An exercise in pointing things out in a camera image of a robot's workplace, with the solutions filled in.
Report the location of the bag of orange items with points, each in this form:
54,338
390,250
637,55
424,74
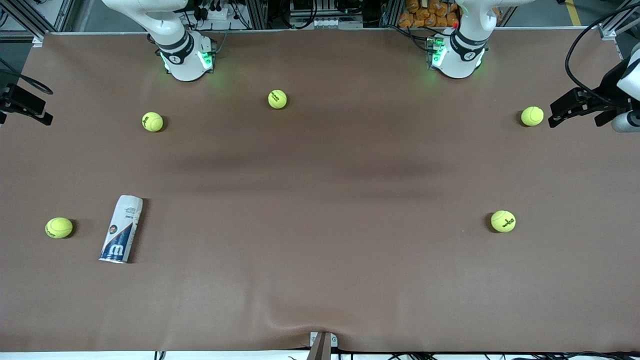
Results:
430,12

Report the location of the yellow tennis ball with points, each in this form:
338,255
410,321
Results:
59,227
152,121
503,221
277,99
532,116

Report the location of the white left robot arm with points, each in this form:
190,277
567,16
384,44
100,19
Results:
462,60

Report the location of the brown table mat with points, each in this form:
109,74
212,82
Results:
320,250

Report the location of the metal table edge bracket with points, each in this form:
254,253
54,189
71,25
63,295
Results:
322,345

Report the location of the aluminium frame profile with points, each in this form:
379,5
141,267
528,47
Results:
37,27
612,30

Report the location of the white power strip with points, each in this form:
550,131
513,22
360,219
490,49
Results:
215,12

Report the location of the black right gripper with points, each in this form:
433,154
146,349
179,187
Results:
11,96

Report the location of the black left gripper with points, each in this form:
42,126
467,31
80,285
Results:
608,90

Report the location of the white terminal block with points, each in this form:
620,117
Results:
325,22

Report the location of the white blue tennis ball can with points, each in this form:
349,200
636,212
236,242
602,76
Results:
121,230

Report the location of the aluminium frame post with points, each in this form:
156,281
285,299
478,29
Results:
390,12
257,15

